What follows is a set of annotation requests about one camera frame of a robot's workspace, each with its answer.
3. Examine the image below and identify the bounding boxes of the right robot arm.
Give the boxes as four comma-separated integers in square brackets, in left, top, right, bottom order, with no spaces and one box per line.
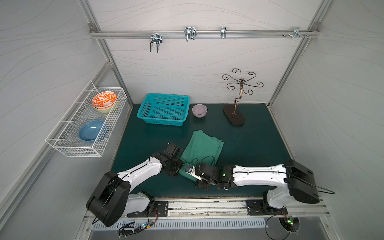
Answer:
[186,160,320,211]

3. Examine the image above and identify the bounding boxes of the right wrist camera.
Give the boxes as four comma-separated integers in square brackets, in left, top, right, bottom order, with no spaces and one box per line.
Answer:
[185,164,203,181]

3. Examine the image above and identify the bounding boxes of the dark green table mat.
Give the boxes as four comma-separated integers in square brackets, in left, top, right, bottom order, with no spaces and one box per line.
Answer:
[112,104,290,198]

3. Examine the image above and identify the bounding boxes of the aluminium top rail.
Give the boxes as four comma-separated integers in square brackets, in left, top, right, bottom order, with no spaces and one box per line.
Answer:
[90,29,321,40]

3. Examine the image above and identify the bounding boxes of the teal plastic basket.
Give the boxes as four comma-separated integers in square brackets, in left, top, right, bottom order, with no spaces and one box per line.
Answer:
[137,93,190,127]

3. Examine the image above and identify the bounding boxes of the dark metal jewelry stand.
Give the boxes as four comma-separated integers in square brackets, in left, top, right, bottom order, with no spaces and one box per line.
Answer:
[222,68,264,127]

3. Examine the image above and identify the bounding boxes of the green long pants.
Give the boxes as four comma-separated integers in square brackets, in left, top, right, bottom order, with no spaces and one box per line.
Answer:
[179,130,224,182]

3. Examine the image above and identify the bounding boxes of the metal double hook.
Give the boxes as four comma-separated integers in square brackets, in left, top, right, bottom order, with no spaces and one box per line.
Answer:
[150,33,163,53]

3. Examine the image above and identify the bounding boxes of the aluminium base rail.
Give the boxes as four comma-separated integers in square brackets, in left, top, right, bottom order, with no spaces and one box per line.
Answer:
[82,196,331,222]

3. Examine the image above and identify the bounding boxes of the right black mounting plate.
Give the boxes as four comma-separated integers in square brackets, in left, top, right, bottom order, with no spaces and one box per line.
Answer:
[246,200,288,216]

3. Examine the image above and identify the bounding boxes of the metal hook right end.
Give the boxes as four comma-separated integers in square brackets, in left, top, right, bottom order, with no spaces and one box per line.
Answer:
[282,27,309,39]

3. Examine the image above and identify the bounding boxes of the white wire wall basket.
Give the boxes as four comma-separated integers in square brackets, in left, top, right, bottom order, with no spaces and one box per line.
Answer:
[45,82,127,158]

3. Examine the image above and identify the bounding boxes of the black mounting plate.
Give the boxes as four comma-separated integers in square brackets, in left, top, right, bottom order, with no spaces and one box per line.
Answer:
[127,201,169,218]
[246,200,288,216]

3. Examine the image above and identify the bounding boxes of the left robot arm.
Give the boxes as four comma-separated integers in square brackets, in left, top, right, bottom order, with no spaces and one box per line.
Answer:
[86,143,184,227]

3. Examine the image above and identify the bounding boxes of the orange patterned bowl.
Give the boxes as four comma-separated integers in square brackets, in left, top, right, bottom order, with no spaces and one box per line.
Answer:
[92,91,117,110]

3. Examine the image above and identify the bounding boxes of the metal loop hook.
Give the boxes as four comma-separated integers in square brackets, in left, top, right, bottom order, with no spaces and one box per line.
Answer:
[184,27,197,42]

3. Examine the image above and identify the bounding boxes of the white vent grille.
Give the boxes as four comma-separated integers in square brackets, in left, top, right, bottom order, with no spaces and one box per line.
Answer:
[92,218,266,231]

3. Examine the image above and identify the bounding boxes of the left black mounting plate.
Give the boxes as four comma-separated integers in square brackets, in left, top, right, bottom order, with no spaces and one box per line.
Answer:
[127,201,169,218]

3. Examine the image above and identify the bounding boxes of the blue bowl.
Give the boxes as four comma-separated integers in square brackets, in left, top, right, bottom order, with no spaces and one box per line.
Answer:
[78,120,109,144]

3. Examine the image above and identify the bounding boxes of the small metal hook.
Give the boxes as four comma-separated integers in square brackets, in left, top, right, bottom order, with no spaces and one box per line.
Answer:
[221,27,227,39]

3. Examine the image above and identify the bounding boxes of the small pink bowl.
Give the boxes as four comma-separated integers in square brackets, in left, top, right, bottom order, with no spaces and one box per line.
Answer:
[192,104,208,118]

